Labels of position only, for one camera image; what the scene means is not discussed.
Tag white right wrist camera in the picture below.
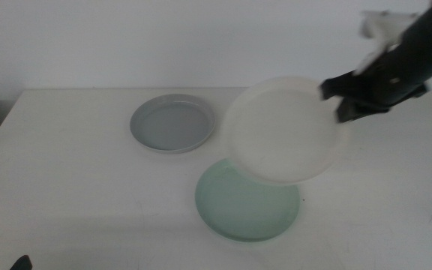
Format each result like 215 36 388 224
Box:
353 10 419 76

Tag white shallow bowl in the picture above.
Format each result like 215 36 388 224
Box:
223 76 347 185

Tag grey shallow bowl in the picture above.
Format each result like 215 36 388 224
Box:
129 93 217 155

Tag mint green shallow bowl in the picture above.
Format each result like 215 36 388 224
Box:
194 157 301 243

